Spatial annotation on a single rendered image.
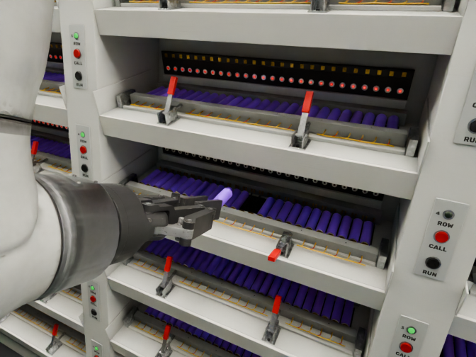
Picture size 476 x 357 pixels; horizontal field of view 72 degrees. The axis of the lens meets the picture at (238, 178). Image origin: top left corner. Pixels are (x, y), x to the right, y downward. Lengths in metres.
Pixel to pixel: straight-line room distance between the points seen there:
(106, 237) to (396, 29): 0.43
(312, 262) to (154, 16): 0.52
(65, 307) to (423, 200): 0.99
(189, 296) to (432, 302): 0.49
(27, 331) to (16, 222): 1.23
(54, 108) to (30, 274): 0.66
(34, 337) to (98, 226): 1.15
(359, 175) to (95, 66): 0.54
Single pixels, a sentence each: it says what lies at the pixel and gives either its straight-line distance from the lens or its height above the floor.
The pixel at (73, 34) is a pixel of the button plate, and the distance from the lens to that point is 0.79.
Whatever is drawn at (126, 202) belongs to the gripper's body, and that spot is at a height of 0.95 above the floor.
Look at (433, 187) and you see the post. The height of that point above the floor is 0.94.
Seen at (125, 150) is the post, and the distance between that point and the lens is 0.83.
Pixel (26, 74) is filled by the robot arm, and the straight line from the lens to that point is 0.21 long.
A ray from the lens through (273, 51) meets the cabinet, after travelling 0.75.
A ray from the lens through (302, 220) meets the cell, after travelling 0.66.
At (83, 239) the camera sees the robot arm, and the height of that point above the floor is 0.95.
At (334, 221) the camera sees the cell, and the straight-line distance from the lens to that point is 0.67.
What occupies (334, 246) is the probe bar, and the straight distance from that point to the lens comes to 0.63.
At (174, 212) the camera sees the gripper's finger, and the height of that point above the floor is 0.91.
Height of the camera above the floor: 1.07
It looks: 18 degrees down
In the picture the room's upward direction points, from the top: 5 degrees clockwise
